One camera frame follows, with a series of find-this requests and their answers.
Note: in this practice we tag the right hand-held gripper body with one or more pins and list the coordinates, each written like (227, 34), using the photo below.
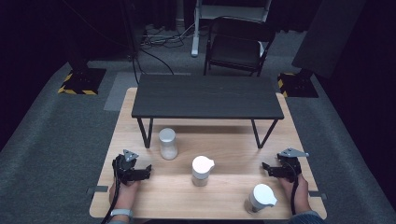
(291, 169)

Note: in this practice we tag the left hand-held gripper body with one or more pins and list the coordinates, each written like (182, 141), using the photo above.
(126, 169)

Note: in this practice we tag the white cup with lid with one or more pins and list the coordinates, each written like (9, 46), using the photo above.
(261, 197)

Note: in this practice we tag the clear jar white lid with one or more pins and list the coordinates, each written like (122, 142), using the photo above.
(168, 144)

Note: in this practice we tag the spice jar white spout lid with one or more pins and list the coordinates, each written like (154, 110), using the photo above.
(201, 169)

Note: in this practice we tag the black shelf riser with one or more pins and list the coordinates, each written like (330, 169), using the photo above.
(205, 96)

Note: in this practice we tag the person's left hand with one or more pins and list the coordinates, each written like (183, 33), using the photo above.
(124, 196)

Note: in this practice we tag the person's right hand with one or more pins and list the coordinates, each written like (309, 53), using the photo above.
(300, 194)

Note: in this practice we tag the white wristband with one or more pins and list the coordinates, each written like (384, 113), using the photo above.
(122, 212)

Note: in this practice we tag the black base with yellow stripes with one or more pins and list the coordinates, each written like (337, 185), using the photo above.
(299, 85)
(84, 81)

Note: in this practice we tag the black folding chair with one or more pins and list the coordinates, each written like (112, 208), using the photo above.
(236, 46)

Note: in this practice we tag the dark grey panel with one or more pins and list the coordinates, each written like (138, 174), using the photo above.
(327, 34)

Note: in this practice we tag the dark stand pole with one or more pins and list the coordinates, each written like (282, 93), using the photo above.
(132, 28)

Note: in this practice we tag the white metal stand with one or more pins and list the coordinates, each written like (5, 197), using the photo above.
(230, 11)

